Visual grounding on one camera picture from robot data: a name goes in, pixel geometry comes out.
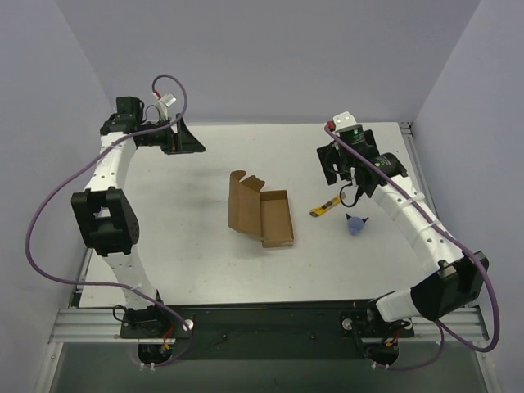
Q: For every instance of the aluminium front rail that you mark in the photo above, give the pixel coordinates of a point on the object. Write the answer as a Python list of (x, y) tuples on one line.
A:
[(102, 325)]

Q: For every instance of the brown cardboard express box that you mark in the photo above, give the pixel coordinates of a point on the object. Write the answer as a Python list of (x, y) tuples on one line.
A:
[(254, 212)]

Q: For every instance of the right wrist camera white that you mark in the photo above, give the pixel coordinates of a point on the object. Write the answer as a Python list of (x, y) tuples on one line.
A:
[(341, 122)]

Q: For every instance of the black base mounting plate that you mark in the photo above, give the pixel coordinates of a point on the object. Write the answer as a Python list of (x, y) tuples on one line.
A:
[(180, 341)]

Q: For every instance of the yellow utility knife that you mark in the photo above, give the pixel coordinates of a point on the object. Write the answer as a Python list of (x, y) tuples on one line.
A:
[(320, 210)]

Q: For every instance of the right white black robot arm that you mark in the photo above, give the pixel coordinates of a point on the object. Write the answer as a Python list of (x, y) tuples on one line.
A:
[(453, 277)]

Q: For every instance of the small purple plush toy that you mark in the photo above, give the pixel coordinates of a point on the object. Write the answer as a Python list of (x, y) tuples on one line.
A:
[(355, 224)]

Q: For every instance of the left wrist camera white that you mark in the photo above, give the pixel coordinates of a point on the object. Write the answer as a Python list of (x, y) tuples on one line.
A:
[(163, 103)]

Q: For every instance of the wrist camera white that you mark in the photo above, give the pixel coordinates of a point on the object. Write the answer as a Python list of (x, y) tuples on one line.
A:
[(341, 122), (163, 103)]

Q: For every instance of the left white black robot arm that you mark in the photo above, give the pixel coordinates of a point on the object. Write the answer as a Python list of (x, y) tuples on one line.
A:
[(106, 219)]

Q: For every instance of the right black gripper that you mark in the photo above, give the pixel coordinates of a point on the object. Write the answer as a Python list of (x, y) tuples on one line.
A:
[(327, 164)]

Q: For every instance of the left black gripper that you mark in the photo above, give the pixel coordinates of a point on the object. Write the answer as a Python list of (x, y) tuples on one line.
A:
[(178, 137)]

